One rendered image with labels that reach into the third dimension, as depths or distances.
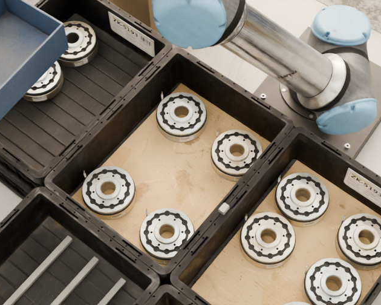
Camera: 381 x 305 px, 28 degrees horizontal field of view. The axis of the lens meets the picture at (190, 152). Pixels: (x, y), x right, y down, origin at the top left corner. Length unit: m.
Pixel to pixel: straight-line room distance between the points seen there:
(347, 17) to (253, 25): 0.32
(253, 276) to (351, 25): 0.53
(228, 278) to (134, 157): 0.32
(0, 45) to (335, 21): 0.65
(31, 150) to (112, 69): 0.25
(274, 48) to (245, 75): 0.47
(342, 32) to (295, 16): 0.39
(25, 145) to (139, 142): 0.23
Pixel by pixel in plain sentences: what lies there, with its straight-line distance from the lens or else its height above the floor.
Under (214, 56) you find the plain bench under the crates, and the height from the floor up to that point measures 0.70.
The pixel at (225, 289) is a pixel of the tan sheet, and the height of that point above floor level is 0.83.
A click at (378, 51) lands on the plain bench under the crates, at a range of 1.88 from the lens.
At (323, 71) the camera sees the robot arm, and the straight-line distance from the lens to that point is 1.42.
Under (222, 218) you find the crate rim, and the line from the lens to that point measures 1.36.
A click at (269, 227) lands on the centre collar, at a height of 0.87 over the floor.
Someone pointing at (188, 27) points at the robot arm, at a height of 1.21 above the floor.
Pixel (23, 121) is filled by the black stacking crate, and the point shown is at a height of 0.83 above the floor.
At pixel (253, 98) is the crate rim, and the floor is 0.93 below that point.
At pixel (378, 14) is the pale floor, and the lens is 2.88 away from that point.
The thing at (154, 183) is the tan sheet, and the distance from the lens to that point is 1.51.
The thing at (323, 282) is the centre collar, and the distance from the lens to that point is 1.41.
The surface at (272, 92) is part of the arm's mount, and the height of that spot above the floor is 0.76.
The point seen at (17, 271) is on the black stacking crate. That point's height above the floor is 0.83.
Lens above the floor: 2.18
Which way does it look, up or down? 61 degrees down
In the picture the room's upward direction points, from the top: 1 degrees counter-clockwise
